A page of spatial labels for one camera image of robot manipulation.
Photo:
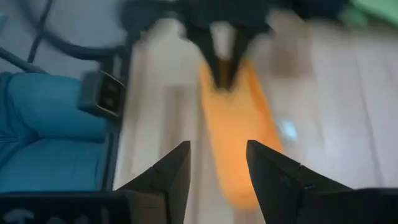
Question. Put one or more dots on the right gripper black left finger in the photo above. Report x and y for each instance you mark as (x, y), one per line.
(174, 186)

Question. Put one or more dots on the green microfiber towel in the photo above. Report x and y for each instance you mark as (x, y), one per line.
(376, 9)

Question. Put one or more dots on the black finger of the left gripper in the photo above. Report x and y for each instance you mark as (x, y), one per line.
(206, 46)
(237, 53)

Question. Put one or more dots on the orange microfiber towel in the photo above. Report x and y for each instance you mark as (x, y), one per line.
(236, 130)

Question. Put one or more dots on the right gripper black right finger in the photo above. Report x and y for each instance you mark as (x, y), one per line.
(295, 199)

